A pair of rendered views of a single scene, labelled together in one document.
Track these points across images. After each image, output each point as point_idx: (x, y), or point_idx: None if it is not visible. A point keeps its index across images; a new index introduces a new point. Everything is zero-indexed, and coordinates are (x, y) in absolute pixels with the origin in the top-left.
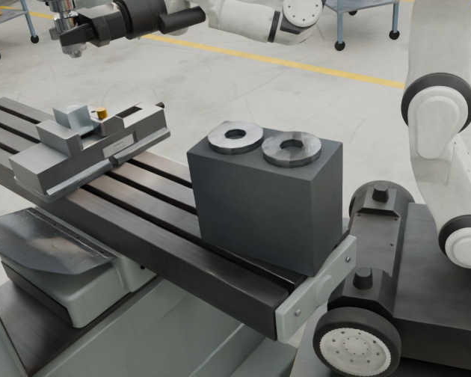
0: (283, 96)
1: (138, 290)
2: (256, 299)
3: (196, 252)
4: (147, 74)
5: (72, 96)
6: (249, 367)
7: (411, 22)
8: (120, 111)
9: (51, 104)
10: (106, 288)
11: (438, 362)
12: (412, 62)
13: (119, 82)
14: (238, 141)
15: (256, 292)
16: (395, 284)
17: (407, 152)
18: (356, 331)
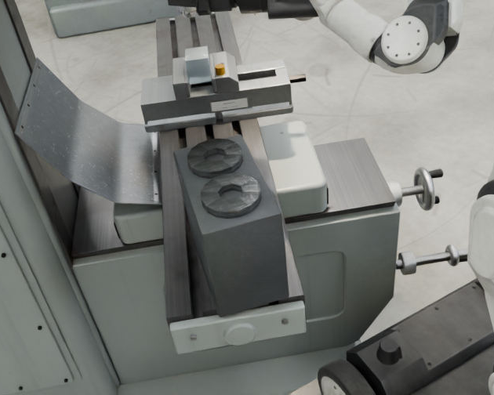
0: None
1: None
2: (165, 304)
3: (178, 237)
4: None
5: (407, 1)
6: (310, 360)
7: None
8: (257, 70)
9: (381, 3)
10: (152, 223)
11: None
12: None
13: (466, 1)
14: (205, 164)
15: (172, 298)
16: (426, 379)
17: None
18: (343, 393)
